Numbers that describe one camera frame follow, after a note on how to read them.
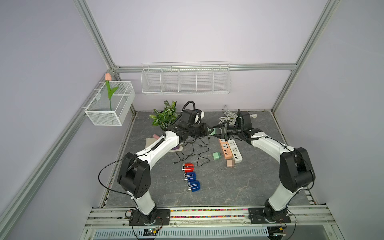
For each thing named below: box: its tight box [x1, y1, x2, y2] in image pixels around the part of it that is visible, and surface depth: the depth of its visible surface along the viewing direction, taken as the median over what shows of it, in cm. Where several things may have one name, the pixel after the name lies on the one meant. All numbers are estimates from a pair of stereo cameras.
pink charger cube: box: [226, 159, 235, 168], surface depth 92 cm
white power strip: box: [227, 139, 243, 164], surface depth 96 cm
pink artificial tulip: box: [105, 72, 119, 112], surface depth 85 cm
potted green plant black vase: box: [148, 100, 179, 130], surface depth 86 cm
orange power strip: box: [219, 138, 233, 160], surface depth 98 cm
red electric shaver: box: [181, 163, 195, 173], surface depth 91 cm
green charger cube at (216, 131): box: [210, 127, 222, 136], surface depth 84 cm
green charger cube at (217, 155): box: [212, 152, 222, 160], surface depth 95 cm
